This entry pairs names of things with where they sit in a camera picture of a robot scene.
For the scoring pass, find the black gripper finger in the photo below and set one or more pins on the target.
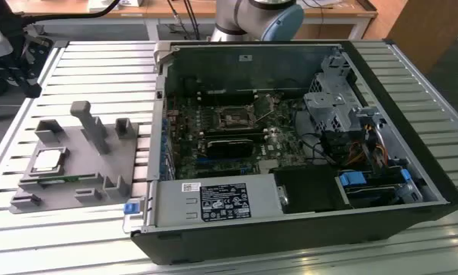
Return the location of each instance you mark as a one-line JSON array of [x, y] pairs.
[[32, 74], [5, 75]]

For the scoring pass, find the silver square CPU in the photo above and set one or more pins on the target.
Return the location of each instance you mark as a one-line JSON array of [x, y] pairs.
[[48, 160]]

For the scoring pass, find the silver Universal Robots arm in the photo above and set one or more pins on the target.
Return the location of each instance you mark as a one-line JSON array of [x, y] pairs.
[[233, 17]]

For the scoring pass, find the CPU socket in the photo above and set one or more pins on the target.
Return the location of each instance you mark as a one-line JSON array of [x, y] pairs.
[[236, 117]]

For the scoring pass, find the black RAM slot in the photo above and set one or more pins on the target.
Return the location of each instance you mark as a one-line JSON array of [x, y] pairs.
[[233, 137], [233, 132]]

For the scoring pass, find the grey plastic parts rack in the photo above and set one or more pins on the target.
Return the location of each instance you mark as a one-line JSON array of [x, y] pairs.
[[80, 160]]

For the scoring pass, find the green RAM stick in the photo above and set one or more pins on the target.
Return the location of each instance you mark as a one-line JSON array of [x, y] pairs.
[[58, 179]]

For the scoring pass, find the blue case latch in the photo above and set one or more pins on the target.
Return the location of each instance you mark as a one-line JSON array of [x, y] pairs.
[[132, 208]]

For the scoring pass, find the black graphics card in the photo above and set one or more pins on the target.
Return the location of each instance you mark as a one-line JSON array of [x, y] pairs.
[[229, 149]]

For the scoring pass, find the grey power supply unit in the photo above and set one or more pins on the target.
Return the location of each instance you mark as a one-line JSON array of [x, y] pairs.
[[172, 203]]

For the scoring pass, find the thin metal locking lever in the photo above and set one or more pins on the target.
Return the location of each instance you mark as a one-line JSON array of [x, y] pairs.
[[269, 111]]

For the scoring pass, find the green motherboard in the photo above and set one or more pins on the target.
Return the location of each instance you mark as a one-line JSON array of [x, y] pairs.
[[278, 149]]

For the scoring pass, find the small silver heatsink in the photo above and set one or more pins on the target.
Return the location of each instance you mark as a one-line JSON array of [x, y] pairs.
[[269, 166]]

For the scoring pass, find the silver metal drive cage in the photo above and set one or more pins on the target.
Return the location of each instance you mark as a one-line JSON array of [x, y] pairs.
[[328, 106]]

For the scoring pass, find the wooden desk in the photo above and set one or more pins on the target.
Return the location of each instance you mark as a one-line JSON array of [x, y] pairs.
[[328, 13]]

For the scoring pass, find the black plastic air shroud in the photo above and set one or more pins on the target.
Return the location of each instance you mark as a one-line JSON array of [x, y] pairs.
[[309, 189]]

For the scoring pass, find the black open PC case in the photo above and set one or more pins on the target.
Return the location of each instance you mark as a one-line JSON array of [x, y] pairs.
[[274, 243]]

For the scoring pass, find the blue disk carrier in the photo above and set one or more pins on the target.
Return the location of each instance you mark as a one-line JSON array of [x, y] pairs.
[[352, 180]]

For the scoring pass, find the blue plastic bay clip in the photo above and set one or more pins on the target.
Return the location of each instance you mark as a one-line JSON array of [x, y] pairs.
[[405, 176]]

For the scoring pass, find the wooden cabinet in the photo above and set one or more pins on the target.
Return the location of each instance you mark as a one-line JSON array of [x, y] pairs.
[[431, 31]]

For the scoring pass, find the white case wall sticker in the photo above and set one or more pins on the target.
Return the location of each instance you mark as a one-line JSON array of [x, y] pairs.
[[244, 58]]

